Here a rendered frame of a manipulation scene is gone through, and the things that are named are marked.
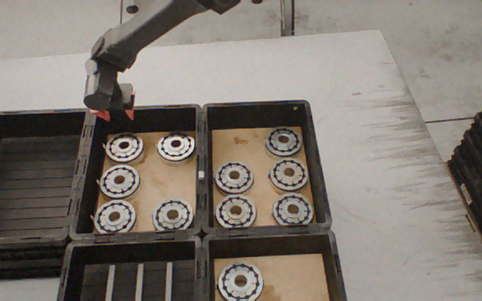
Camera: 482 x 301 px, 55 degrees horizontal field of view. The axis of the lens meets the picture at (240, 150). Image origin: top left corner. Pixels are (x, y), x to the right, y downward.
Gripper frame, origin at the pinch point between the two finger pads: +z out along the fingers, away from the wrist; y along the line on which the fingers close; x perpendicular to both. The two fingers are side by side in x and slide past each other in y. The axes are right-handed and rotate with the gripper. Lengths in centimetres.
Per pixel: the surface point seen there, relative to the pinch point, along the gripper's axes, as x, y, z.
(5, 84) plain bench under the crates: 38, -53, 25
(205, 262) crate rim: -39.2, 22.7, 3.8
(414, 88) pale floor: 97, 127, 107
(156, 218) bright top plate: -25.2, 9.7, 9.7
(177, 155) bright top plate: -6.2, 13.8, 10.5
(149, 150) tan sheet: -2.2, 5.0, 13.1
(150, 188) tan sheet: -14.7, 6.5, 12.7
